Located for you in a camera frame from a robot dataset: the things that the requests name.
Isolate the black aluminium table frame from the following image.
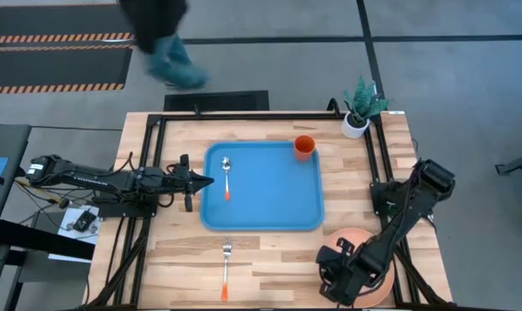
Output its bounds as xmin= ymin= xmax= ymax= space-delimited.
xmin=83 ymin=110 xmax=457 ymax=311

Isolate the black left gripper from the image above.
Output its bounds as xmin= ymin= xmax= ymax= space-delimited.
xmin=156 ymin=153 xmax=216 ymax=213

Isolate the small black controller device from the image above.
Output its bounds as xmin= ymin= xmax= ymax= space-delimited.
xmin=72 ymin=208 xmax=98 ymax=232

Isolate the dark grey side table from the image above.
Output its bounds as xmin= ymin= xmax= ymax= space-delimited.
xmin=0 ymin=124 xmax=33 ymax=250

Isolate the bundle of loose cables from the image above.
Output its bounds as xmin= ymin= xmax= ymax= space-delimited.
xmin=13 ymin=171 xmax=107 ymax=213

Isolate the person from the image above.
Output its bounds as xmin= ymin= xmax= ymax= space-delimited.
xmin=117 ymin=0 xmax=211 ymax=91

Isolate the dark grey equipment stand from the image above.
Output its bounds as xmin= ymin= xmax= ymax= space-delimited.
xmin=494 ymin=149 xmax=522 ymax=182

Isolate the orange cup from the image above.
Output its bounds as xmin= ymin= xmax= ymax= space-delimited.
xmin=293 ymin=134 xmax=317 ymax=162

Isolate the black floor vent grille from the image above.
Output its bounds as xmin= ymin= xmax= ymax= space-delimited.
xmin=162 ymin=89 xmax=271 ymax=113

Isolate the white plant pot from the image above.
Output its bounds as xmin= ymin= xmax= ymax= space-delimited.
xmin=340 ymin=111 xmax=372 ymax=140

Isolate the metal spoon orange handle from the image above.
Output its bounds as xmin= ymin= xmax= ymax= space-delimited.
xmin=220 ymin=155 xmax=232 ymax=202

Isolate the blue plastic tray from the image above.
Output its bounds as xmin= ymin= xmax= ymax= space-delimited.
xmin=199 ymin=140 xmax=326 ymax=232

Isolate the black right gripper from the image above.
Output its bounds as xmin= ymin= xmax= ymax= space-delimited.
xmin=315 ymin=238 xmax=381 ymax=308

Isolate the black hazard-striped floor mat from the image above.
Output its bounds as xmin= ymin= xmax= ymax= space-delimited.
xmin=0 ymin=2 xmax=145 ymax=45
xmin=0 ymin=45 xmax=134 ymax=96

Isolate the green snake plant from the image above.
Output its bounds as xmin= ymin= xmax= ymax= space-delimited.
xmin=341 ymin=75 xmax=394 ymax=127

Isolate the metal fork orange handle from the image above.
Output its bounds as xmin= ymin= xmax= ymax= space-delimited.
xmin=220 ymin=237 xmax=233 ymax=303

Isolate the orange round plate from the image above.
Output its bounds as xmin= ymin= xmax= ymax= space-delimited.
xmin=317 ymin=226 xmax=397 ymax=309

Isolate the white paper sheet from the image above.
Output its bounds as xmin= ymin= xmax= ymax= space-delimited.
xmin=56 ymin=206 xmax=100 ymax=238

